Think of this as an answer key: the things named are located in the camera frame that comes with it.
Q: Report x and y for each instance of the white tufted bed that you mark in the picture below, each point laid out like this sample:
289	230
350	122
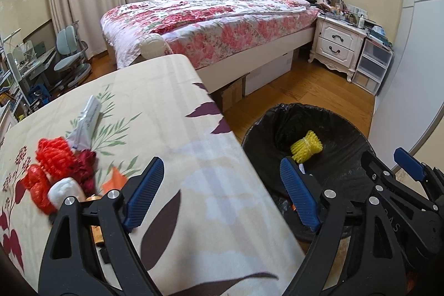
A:
232	68

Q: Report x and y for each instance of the black lined trash bin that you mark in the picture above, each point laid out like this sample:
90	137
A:
337	167

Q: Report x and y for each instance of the orange wrapper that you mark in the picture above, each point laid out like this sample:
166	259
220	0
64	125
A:
117	181

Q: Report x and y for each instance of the pale green desk chair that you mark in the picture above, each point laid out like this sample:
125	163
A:
73	58

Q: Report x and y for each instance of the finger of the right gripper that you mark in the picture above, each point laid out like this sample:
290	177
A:
387	184
430	178

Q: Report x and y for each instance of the leaf patterned bed cover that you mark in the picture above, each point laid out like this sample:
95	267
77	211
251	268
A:
212	228

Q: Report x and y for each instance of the yellow foam fruit net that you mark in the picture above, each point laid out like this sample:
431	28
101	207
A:
308	146

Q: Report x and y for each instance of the cluttered study desk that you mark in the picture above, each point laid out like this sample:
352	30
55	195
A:
20	65

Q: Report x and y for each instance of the pink floral quilt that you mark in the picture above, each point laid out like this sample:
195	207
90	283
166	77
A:
206	31

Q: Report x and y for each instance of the red plastic bag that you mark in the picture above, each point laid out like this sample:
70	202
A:
37	183

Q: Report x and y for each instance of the white wardrobe door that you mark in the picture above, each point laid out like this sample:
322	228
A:
414	98

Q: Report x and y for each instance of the white cardboard box under bed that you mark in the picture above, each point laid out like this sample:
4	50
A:
267	73

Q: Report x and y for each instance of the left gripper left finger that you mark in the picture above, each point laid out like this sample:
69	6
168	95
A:
71	266

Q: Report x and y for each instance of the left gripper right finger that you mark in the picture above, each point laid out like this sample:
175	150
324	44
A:
374	262

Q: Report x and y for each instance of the white plastic bag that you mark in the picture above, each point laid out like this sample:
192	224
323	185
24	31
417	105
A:
66	187

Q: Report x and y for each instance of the dark red wrapper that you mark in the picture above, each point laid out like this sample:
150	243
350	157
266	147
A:
84	171

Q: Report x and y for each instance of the clear plastic drawer unit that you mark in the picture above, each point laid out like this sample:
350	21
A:
372	66

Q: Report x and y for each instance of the brown cardboard box under bed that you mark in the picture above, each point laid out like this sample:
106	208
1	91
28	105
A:
229	95

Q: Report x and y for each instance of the white two-drawer nightstand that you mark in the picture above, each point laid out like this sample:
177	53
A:
337	45

